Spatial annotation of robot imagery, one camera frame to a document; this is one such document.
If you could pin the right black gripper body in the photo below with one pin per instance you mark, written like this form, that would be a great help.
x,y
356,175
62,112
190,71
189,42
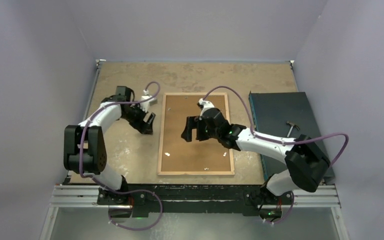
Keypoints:
x,y
205,132

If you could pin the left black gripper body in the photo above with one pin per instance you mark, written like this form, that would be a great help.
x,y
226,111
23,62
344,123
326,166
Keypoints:
x,y
135,116

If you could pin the brown backing board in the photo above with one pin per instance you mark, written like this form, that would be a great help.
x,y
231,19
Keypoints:
x,y
195,132

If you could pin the wooden picture frame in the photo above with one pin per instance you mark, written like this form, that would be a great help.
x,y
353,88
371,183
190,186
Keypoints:
x,y
160,149

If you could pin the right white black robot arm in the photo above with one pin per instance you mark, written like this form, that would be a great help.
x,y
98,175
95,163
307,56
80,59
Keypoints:
x,y
306,164

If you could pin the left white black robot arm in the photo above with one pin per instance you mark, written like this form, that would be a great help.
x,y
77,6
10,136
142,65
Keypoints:
x,y
84,149

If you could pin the dark blue book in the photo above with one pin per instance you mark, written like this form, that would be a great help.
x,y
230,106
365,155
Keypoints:
x,y
271,111

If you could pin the small hammer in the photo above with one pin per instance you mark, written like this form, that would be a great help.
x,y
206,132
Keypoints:
x,y
292,126

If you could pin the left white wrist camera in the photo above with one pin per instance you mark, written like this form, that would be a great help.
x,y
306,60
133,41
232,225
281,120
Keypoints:
x,y
147,100

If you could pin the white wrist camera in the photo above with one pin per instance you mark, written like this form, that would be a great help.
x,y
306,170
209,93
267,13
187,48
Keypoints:
x,y
204,105
147,100

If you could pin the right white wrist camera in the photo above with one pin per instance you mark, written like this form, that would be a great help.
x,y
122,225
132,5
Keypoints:
x,y
204,105

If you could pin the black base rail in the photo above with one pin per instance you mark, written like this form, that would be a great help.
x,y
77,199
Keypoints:
x,y
141,199

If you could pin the aluminium frame rails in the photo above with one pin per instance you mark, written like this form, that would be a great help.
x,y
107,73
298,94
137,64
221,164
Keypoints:
x,y
75,214

